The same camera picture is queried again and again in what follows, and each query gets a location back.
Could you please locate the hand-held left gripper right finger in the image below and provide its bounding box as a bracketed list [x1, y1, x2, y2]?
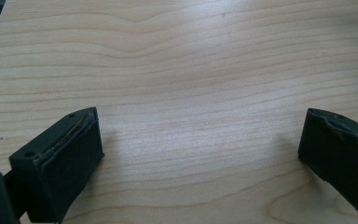
[297, 107, 358, 224]

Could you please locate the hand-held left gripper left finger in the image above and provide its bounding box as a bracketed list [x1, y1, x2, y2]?
[8, 106, 105, 224]

